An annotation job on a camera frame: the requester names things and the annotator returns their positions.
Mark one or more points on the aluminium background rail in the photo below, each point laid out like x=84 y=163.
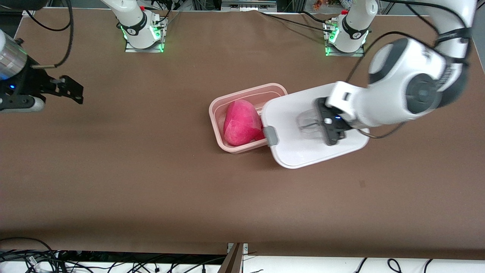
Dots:
x=246 y=4

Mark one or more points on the pink plush toy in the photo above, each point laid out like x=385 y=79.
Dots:
x=240 y=123

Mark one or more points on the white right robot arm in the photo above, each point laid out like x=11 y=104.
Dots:
x=132 y=19

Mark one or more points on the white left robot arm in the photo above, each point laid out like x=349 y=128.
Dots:
x=390 y=102

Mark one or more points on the colourful background toy pile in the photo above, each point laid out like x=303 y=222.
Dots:
x=322 y=3

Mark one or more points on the brown wooden beam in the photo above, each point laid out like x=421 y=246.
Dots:
x=233 y=261

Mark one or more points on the white box lid grey latches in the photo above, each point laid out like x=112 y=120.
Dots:
x=303 y=151

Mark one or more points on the pink plastic storage box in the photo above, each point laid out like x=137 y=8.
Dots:
x=216 y=113

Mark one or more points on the small metal table bracket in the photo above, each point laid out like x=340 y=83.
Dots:
x=244 y=247

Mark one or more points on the brown table cover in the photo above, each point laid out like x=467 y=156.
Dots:
x=151 y=170

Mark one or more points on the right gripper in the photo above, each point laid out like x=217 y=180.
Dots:
x=27 y=84

